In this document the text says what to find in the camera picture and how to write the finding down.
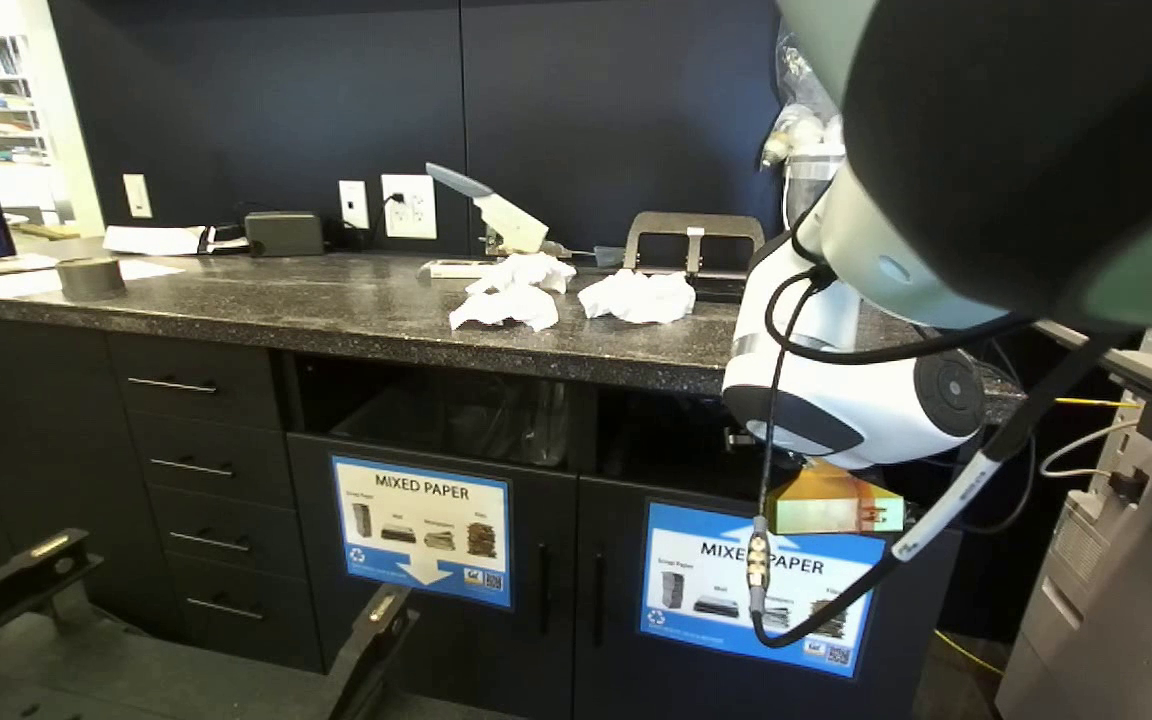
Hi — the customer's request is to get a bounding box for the white wall outlet plate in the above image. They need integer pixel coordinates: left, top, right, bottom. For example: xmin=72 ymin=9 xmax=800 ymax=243
xmin=382 ymin=172 xmax=435 ymax=239

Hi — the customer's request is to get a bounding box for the black drawer cabinet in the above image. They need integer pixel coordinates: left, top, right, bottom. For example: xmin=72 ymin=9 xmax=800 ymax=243
xmin=108 ymin=337 xmax=322 ymax=669

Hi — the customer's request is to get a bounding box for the white small wall plate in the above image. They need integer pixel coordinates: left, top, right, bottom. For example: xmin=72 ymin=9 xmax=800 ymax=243
xmin=337 ymin=178 xmax=374 ymax=228

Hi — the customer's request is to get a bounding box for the grey office printer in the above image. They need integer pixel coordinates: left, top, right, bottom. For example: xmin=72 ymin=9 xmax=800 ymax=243
xmin=997 ymin=331 xmax=1152 ymax=720

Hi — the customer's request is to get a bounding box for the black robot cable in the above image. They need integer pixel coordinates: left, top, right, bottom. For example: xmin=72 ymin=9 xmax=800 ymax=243
xmin=741 ymin=185 xmax=1130 ymax=651

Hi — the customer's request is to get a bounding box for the black stand leg centre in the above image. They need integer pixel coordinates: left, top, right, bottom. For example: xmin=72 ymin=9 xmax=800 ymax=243
xmin=326 ymin=584 xmax=411 ymax=720

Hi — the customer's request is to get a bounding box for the white light switch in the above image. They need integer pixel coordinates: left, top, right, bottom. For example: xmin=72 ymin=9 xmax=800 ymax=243
xmin=126 ymin=172 xmax=153 ymax=220

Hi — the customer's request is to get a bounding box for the orange wrist camera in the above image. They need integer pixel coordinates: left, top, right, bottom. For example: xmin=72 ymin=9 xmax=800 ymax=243
xmin=773 ymin=463 xmax=909 ymax=534

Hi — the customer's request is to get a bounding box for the mixed paper sign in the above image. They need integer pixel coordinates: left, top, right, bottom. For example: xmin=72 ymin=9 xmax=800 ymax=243
xmin=329 ymin=456 xmax=511 ymax=608
xmin=642 ymin=498 xmax=885 ymax=678

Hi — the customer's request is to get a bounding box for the dark grey box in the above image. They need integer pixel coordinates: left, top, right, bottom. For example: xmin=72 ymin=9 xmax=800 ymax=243
xmin=246 ymin=212 xmax=326 ymax=255

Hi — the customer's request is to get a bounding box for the clear plastic bag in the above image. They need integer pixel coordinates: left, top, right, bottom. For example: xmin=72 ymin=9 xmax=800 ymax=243
xmin=760 ymin=26 xmax=846 ymax=167

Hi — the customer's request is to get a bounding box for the black stand leg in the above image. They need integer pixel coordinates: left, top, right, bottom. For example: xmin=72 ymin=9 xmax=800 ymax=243
xmin=326 ymin=584 xmax=411 ymax=720
xmin=0 ymin=528 xmax=101 ymax=629

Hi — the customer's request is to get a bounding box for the right mixed paper sign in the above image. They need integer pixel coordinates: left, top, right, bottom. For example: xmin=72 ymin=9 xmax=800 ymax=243
xmin=642 ymin=498 xmax=885 ymax=678

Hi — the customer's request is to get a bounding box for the left mixed paper sign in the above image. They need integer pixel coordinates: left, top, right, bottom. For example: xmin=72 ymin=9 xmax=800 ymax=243
xmin=329 ymin=456 xmax=511 ymax=608

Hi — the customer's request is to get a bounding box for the white bookshelf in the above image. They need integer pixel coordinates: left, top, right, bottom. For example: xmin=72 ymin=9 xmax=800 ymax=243
xmin=0 ymin=0 xmax=104 ymax=239

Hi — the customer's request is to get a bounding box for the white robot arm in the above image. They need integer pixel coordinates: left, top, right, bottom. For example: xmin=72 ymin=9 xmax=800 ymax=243
xmin=719 ymin=0 xmax=1152 ymax=469

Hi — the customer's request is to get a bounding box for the white paper sheet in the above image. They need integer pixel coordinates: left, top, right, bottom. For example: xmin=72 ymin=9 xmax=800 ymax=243
xmin=104 ymin=222 xmax=213 ymax=255

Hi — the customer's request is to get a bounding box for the black stand leg left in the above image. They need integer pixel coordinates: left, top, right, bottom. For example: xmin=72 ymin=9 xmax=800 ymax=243
xmin=0 ymin=528 xmax=101 ymax=629

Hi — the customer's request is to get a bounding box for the grey hole punch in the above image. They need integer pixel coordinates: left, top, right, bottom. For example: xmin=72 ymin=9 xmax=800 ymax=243
xmin=624 ymin=212 xmax=765 ymax=300

